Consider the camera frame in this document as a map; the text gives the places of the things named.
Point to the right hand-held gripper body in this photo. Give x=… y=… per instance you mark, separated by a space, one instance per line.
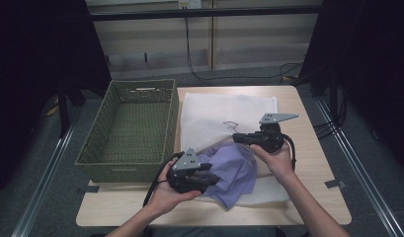
x=270 y=138

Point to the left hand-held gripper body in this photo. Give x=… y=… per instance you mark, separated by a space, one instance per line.
x=186 y=163

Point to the purple shirt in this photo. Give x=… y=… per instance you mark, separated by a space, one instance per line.
x=232 y=171

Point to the white mesh laundry bag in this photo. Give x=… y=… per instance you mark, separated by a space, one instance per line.
x=209 y=115

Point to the green woven basket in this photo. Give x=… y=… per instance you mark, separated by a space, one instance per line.
x=137 y=131

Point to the person's right hand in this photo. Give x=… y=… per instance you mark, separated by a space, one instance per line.
x=278 y=163

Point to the person's left hand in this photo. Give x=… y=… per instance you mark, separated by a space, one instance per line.
x=165 y=200

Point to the person's grey trousers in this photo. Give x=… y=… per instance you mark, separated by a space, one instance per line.
x=216 y=232

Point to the grey tape mark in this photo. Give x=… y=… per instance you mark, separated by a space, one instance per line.
x=335 y=184

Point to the black curtain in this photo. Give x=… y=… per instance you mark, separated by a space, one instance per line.
x=31 y=65
x=370 y=65

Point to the black horizontal bar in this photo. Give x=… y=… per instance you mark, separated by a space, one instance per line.
x=202 y=13

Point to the black stand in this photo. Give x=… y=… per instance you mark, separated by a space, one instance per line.
x=63 y=112

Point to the yellow floor tape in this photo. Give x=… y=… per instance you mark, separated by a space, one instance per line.
x=52 y=110

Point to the metal floor rail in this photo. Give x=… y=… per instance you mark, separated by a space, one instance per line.
x=364 y=184
x=41 y=191

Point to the white wall socket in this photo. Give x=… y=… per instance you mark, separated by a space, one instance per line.
x=189 y=4

